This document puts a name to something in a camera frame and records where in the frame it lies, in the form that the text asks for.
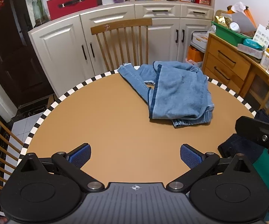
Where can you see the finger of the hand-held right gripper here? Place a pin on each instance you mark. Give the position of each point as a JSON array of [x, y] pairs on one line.
[[251, 127]]

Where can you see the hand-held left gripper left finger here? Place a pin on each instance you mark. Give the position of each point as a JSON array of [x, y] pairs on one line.
[[80, 156]]

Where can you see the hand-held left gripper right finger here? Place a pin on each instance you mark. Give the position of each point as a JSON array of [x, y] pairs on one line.
[[190, 156]]

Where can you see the blue denim jeans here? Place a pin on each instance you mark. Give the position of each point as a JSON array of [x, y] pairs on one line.
[[178, 91]]

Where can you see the dark blue cloth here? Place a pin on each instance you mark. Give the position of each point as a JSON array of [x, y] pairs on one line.
[[261, 115]]

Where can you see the navy and green sweater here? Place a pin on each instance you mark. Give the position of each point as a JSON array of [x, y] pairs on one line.
[[263, 161]]

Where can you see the white bottle with yellow cap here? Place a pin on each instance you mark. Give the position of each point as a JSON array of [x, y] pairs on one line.
[[266, 58]]

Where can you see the wooden drawer sideboard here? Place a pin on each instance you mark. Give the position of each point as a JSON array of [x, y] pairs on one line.
[[242, 63]]

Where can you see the teal wipes packet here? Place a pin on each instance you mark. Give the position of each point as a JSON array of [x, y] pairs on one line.
[[251, 43]]

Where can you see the white card calendar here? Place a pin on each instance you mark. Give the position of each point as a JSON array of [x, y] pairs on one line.
[[263, 35]]

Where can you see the orange box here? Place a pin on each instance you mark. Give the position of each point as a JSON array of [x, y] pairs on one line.
[[194, 54]]

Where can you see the green plastic basket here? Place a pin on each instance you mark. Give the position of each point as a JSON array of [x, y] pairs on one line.
[[228, 37]]

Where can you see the white storage bin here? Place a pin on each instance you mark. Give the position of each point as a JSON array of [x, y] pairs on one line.
[[198, 42]]

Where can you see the white jar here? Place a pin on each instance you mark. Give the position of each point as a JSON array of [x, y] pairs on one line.
[[234, 27]]

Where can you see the grey cardboard sheet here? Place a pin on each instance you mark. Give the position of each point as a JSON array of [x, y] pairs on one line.
[[242, 21]]

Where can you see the white cabinet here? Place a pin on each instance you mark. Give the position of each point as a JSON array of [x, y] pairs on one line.
[[62, 49]]

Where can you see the gold bag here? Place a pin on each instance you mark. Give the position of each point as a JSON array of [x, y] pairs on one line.
[[221, 18]]

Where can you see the dark wooden door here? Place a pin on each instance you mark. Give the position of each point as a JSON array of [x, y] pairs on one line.
[[8, 51]]

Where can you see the green plant in glass vase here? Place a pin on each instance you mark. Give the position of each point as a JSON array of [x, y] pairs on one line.
[[40, 11]]

